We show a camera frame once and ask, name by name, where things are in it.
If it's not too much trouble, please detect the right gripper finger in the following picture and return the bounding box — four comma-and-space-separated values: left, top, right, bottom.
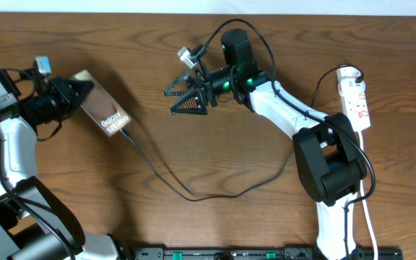
170, 88, 208, 115
163, 69, 195, 97

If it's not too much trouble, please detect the Galaxy S25 Ultra smartphone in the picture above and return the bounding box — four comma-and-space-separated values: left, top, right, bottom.
72, 69, 131, 137

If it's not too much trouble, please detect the black USB charging cable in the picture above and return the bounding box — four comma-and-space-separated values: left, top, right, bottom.
120, 65, 365, 202

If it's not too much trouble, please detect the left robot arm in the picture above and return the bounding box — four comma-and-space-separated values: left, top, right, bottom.
0, 65, 129, 259

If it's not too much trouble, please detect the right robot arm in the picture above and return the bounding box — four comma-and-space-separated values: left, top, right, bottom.
164, 29, 367, 259

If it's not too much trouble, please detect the white power strip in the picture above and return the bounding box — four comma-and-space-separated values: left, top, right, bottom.
337, 66, 371, 132

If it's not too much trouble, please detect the white power strip cord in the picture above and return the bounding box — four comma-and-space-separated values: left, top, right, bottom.
357, 130, 379, 260

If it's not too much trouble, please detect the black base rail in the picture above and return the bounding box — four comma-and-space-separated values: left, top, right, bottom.
131, 245, 404, 260

